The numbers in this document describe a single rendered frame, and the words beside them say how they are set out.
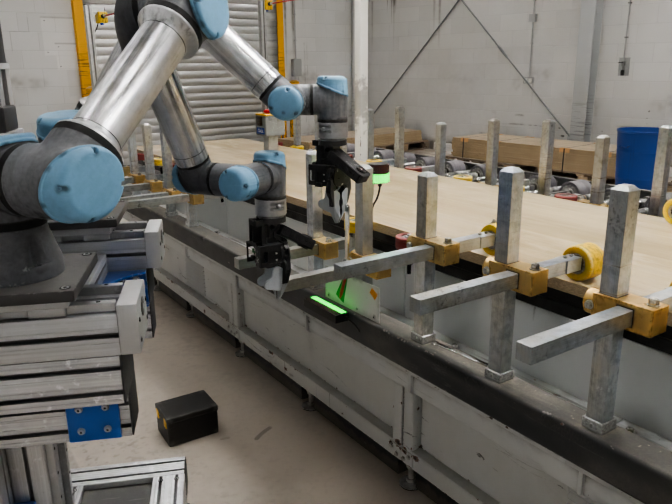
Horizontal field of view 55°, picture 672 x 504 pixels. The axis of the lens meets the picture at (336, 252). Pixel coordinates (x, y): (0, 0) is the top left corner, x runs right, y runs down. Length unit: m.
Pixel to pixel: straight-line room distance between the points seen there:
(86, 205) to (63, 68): 8.52
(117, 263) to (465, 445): 1.12
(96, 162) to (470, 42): 9.69
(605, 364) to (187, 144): 0.94
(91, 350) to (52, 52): 8.43
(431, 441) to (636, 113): 7.40
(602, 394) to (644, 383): 0.23
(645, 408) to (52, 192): 1.22
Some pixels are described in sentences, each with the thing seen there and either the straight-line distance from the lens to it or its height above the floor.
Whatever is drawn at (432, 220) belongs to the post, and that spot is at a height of 1.01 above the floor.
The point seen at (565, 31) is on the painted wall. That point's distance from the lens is 9.65.
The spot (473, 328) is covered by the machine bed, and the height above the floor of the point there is 0.68.
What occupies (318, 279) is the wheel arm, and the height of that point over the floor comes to 0.85.
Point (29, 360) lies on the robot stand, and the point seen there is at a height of 0.91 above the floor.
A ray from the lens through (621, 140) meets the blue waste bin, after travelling 7.31.
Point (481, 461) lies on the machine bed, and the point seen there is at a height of 0.26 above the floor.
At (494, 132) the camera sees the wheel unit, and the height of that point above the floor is 1.09.
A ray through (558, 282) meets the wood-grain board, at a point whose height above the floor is 0.89.
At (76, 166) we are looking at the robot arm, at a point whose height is 1.24.
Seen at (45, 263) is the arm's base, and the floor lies 1.06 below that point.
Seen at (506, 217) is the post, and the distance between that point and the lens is 1.37.
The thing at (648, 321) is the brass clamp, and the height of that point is 0.95.
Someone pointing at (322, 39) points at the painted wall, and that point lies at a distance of 11.70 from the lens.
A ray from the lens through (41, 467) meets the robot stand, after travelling 1.59.
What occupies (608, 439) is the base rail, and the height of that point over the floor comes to 0.70.
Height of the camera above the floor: 1.37
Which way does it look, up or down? 16 degrees down
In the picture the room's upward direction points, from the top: 1 degrees counter-clockwise
